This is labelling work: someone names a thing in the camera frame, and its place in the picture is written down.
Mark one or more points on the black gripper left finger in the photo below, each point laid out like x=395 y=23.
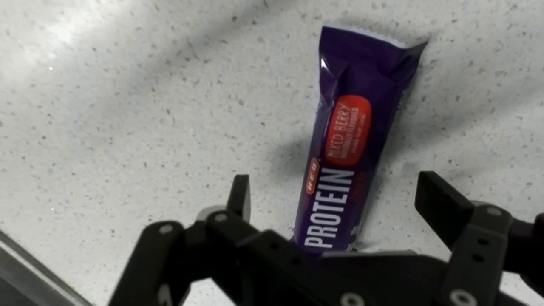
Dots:
x=169 y=256

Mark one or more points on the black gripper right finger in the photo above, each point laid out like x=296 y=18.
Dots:
x=485 y=243

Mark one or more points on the purple protein bar wrapper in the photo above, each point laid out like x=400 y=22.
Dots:
x=362 y=81

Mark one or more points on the stainless steel double sink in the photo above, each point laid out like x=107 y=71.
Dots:
x=24 y=282

